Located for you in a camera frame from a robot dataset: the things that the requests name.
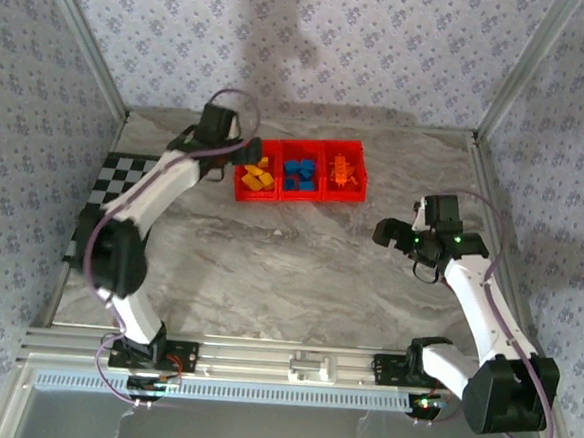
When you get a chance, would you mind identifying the red bin for yellow legos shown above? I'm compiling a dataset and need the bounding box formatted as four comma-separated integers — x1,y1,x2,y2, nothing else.
231,137,285,206

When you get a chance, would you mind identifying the red bin with orange legos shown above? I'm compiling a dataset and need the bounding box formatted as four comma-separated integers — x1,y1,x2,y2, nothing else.
319,137,373,206

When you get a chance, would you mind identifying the red bin with blue legos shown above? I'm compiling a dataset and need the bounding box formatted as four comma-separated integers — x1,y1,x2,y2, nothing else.
275,137,329,205

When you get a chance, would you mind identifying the long orange studded lego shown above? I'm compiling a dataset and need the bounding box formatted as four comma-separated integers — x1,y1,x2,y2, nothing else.
329,154,353,187

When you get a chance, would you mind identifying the black and grey checkerboard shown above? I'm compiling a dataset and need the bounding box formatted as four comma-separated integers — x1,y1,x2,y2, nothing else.
62,148,170,272

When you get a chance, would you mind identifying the grey metal panel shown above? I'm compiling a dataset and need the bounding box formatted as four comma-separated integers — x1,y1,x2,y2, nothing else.
0,382,582,438

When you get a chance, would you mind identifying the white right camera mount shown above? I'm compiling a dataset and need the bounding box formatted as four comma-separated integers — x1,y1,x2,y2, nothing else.
410,195,429,230

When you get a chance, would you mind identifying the black right camera cable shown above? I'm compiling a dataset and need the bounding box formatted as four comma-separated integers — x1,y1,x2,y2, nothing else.
409,255,444,287

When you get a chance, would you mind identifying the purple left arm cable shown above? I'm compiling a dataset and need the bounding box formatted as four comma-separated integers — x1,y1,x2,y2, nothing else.
70,78,264,418

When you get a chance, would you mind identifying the white centre rail bracket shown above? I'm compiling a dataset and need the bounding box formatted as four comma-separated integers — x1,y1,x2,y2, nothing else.
287,351,340,387

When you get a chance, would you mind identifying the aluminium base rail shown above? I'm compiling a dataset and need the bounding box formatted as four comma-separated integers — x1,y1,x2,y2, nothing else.
16,323,470,394

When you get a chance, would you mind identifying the aluminium frame post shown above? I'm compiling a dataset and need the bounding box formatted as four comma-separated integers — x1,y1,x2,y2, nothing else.
28,0,139,121
475,0,584,148

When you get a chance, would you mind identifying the grey slotted cable duct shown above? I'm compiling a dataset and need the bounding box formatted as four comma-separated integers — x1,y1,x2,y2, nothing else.
33,365,419,415

